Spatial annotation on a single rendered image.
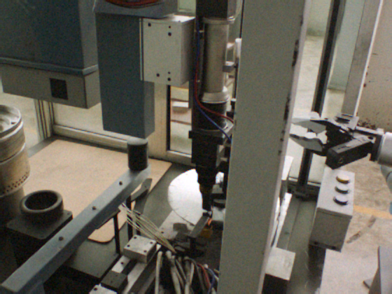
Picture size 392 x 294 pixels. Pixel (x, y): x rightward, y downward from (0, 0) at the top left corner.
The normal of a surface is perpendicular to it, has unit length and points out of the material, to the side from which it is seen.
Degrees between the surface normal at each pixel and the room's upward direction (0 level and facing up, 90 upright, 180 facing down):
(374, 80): 90
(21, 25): 90
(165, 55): 90
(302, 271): 0
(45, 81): 90
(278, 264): 0
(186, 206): 0
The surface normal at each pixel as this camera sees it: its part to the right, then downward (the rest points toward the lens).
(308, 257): 0.04, -0.88
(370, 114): -0.21, 0.45
